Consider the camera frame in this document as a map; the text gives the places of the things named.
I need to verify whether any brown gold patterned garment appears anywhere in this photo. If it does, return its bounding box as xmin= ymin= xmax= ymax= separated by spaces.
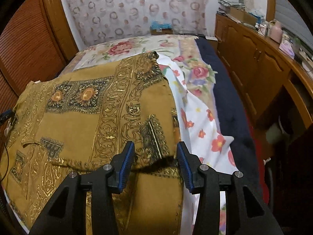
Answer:
xmin=0 ymin=50 xmax=185 ymax=235

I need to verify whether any brown louvered wardrobe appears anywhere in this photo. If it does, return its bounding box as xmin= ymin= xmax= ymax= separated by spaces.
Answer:
xmin=1 ymin=0 xmax=78 ymax=112

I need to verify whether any navy blue bed sheet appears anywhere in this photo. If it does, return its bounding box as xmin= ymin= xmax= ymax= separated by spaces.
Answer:
xmin=196 ymin=38 xmax=262 ymax=194

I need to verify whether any wooden sideboard cabinet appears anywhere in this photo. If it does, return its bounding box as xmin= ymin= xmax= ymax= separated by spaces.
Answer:
xmin=215 ymin=14 xmax=312 ymax=128

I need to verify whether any pink circle pattern curtain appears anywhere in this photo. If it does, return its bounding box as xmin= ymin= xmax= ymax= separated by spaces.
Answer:
xmin=63 ymin=0 xmax=208 ymax=47

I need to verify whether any purple tissue pack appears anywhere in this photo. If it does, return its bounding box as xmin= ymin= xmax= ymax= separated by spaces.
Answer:
xmin=279 ymin=40 xmax=295 ymax=59

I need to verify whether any floral bedspread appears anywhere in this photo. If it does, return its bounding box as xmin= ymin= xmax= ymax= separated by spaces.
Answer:
xmin=59 ymin=34 xmax=218 ymax=108

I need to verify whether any cardboard box with blue cloth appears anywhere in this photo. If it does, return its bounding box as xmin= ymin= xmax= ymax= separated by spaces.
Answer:
xmin=150 ymin=21 xmax=173 ymax=35

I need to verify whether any pink thermos jug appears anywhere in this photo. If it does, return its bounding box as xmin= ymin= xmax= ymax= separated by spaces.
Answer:
xmin=268 ymin=20 xmax=283 ymax=43

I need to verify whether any cardboard box on sideboard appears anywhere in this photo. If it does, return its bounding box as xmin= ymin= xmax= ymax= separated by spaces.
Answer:
xmin=230 ymin=7 xmax=257 ymax=26

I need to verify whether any grey window blind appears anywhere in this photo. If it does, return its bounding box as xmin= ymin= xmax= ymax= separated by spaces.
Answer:
xmin=275 ymin=0 xmax=312 ymax=49

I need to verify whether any stack of folded papers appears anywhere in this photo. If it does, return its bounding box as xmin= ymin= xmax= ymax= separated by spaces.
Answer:
xmin=218 ymin=0 xmax=246 ymax=14

